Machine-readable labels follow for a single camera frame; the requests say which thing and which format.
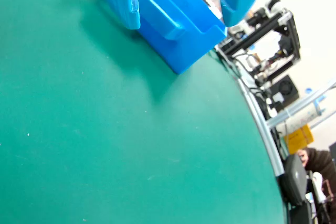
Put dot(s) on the person in brown jacket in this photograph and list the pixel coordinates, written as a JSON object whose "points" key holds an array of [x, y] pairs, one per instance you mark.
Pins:
{"points": [[321, 163]]}

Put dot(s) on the black frame 3D printer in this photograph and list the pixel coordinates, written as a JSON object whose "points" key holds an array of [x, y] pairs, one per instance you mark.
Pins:
{"points": [[286, 43]]}

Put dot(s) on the yellow cardboard box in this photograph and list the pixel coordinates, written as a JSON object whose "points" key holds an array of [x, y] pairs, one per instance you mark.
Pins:
{"points": [[299, 138]]}

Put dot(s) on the black laptop lid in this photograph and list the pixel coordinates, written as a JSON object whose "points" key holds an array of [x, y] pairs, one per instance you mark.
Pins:
{"points": [[295, 179]]}

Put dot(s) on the black power supply with fan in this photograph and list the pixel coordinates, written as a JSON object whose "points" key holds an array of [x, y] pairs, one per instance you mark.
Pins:
{"points": [[284, 89]]}

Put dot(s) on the clear plastic tube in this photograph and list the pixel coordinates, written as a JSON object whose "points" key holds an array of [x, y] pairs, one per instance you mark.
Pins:
{"points": [[302, 108]]}

